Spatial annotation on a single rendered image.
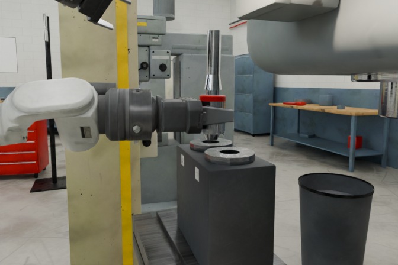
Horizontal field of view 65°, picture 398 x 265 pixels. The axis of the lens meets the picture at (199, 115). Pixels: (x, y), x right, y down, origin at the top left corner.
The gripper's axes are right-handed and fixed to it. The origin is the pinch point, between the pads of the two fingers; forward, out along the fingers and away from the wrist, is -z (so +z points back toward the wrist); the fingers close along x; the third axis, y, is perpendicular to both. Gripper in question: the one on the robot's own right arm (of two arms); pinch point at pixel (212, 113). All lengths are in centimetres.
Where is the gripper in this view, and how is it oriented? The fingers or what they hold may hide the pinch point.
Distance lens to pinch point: 55.7
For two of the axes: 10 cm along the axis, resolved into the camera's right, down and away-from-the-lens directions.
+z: -9.8, 0.1, -2.2
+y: -0.2, 9.9, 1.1
